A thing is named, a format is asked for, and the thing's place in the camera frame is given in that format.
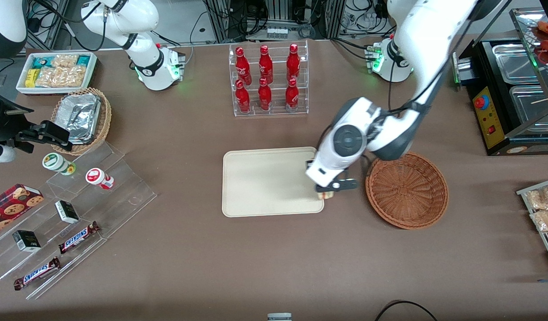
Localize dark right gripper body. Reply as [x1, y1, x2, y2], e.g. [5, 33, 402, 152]
[0, 99, 34, 144]

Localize cream plastic tray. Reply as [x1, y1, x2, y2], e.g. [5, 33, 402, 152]
[221, 146, 325, 218]

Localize light wicker basket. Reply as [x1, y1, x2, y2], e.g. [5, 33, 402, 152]
[50, 87, 113, 156]

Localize brown wicker basket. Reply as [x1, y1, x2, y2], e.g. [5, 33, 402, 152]
[365, 150, 450, 230]

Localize tray of packaged snacks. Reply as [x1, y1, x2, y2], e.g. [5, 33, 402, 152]
[516, 177, 548, 273]

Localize green lid yogurt cup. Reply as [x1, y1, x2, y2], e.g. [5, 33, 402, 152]
[42, 152, 77, 176]

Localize aluminium foil containers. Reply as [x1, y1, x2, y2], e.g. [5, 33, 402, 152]
[56, 92, 102, 146]

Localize white rectangular snack bin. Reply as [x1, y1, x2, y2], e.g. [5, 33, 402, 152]
[15, 51, 98, 97]

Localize large clear cracker bag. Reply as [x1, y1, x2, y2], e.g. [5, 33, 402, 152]
[34, 66, 87, 88]

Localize red lid yogurt cup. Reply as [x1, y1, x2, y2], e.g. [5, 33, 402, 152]
[85, 167, 115, 190]

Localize red cola bottle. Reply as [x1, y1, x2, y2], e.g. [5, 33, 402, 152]
[258, 78, 273, 111]
[285, 78, 300, 112]
[235, 80, 252, 113]
[286, 43, 301, 82]
[235, 46, 253, 86]
[258, 45, 274, 85]

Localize red tartan cookie box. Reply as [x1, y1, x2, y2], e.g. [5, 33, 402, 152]
[0, 183, 45, 237]

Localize small clear cracker bag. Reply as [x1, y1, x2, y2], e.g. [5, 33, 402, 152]
[51, 54, 79, 69]

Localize small black box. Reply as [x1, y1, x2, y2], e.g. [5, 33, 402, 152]
[12, 230, 42, 253]
[54, 200, 80, 225]

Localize clear acrylic stepped display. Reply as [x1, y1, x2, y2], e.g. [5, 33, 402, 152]
[0, 140, 158, 300]

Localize clear acrylic bottle rack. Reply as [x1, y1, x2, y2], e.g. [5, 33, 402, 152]
[228, 40, 310, 118]

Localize snickers chocolate bar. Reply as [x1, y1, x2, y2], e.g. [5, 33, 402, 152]
[58, 221, 101, 255]
[13, 256, 61, 292]

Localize black hot food appliance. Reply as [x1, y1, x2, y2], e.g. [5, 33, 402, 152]
[451, 6, 548, 157]

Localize steel food pan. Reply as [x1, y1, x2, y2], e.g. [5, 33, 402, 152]
[508, 84, 548, 135]
[491, 43, 543, 85]

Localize clear bag of pastries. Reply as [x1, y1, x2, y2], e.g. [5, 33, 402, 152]
[530, 208, 548, 233]
[525, 185, 548, 210]

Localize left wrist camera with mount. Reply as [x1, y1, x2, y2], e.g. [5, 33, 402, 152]
[331, 177, 359, 192]

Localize black looped cable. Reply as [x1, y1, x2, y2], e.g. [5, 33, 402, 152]
[374, 300, 438, 321]

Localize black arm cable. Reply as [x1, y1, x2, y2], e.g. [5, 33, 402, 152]
[387, 0, 511, 117]

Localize thin black table cable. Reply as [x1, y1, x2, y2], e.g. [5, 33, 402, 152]
[188, 10, 213, 68]

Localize aluminium frame rack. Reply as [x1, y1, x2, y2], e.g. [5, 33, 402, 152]
[202, 0, 347, 44]

